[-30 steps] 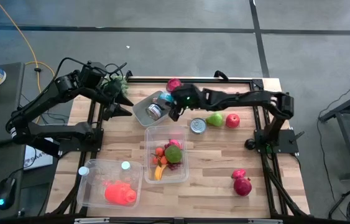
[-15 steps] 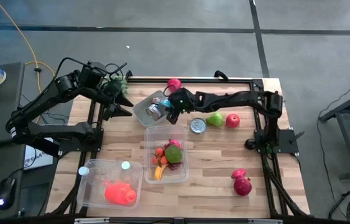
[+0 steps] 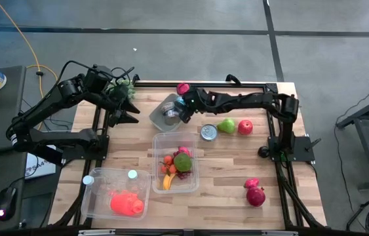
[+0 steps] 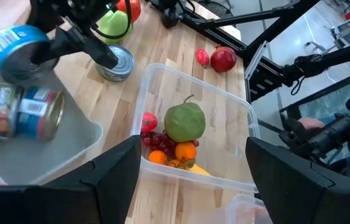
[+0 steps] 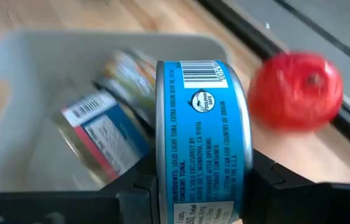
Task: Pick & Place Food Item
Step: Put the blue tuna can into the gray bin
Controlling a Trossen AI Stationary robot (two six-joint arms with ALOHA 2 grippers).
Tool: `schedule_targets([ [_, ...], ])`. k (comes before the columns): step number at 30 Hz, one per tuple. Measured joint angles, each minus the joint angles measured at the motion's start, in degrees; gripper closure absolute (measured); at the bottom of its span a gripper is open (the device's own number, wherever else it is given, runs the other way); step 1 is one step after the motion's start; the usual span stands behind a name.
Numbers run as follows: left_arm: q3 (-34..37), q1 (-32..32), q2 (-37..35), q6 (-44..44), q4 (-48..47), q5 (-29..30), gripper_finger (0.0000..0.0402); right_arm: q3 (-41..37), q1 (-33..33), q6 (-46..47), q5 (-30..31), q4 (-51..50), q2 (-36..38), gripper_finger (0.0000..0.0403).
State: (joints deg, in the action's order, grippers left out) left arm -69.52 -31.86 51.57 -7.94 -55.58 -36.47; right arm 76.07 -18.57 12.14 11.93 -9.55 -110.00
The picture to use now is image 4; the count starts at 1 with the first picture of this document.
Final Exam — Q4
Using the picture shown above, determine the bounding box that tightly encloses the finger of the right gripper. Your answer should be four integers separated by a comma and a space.
50, 27, 119, 70

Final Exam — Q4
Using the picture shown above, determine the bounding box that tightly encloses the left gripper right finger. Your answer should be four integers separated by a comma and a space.
244, 136, 350, 224

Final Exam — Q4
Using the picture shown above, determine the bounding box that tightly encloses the large red pomegranate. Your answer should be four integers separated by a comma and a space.
210, 44, 237, 74

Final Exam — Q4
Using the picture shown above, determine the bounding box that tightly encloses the person's hand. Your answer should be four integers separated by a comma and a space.
297, 117, 326, 131

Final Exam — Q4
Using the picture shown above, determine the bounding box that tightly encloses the small pink fruit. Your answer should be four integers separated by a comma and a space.
195, 48, 211, 69

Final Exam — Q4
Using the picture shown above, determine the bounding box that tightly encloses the grey plastic bin with handles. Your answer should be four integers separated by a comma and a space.
0, 67, 104, 187

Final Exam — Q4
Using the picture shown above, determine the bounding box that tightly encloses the red apple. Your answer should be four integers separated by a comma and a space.
116, 0, 142, 23

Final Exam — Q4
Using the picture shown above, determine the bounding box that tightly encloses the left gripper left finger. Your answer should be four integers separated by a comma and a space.
0, 135, 142, 224

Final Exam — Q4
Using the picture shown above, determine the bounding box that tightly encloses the small clear plastic bin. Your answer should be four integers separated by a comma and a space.
130, 62, 261, 194

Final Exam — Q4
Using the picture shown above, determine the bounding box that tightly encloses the large clear plastic bin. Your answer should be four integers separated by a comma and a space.
226, 194, 274, 224

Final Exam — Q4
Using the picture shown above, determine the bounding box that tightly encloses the orange tangerine cluster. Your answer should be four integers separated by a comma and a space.
147, 141, 198, 170

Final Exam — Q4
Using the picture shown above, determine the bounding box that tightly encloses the yellow banana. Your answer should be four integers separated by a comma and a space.
188, 163, 213, 177

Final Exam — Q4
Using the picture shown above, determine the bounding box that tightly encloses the green apple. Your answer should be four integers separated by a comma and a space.
96, 9, 134, 45

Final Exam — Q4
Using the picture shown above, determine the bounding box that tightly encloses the silver pull-tab tin can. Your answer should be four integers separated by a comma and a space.
95, 44, 136, 83

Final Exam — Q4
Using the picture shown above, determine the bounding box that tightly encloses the teal label tin can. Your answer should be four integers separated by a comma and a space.
0, 24, 60, 84

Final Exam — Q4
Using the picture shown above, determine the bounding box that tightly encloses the blue red label tin can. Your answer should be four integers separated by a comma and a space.
16, 86, 66, 141

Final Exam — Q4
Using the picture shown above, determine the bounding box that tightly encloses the black round knob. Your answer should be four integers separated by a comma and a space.
160, 5, 181, 29

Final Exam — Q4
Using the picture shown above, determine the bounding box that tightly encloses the red strawberry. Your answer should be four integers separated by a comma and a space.
140, 112, 159, 133

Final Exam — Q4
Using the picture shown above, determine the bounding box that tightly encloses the green round fruit with stem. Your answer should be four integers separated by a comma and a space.
163, 94, 207, 144

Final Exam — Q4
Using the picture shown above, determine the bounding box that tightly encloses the red grape bunch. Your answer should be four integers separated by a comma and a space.
140, 131, 200, 160

